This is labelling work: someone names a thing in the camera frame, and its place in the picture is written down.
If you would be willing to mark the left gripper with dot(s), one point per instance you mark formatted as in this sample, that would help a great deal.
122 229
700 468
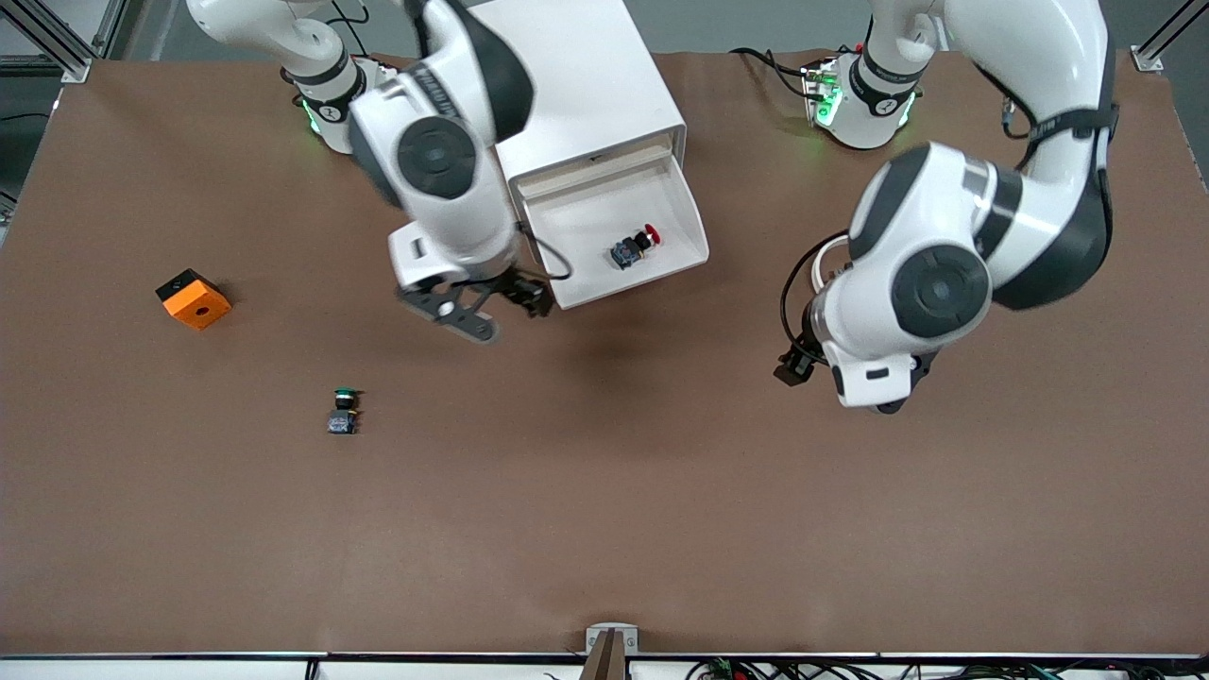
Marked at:
796 365

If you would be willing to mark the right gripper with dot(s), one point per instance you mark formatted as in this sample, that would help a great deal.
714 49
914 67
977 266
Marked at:
525 292

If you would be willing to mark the red push button switch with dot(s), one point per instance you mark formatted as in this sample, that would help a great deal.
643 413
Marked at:
625 253

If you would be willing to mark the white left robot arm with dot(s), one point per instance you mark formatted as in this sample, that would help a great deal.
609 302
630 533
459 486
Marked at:
1039 57

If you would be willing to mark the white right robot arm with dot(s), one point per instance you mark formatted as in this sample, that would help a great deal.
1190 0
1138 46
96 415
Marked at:
378 123

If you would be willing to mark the orange and black button box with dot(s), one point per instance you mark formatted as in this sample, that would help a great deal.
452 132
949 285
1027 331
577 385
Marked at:
198 307

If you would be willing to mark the green push button switch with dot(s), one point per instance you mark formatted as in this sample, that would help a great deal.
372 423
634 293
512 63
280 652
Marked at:
342 420

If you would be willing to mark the grey metal edge bracket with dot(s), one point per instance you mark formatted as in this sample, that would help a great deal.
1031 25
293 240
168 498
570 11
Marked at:
597 631

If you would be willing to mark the brown camera pole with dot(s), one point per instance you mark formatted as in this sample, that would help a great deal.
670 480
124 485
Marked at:
604 661

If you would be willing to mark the aluminium frame profile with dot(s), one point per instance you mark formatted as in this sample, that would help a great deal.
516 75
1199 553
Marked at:
57 52
1148 59

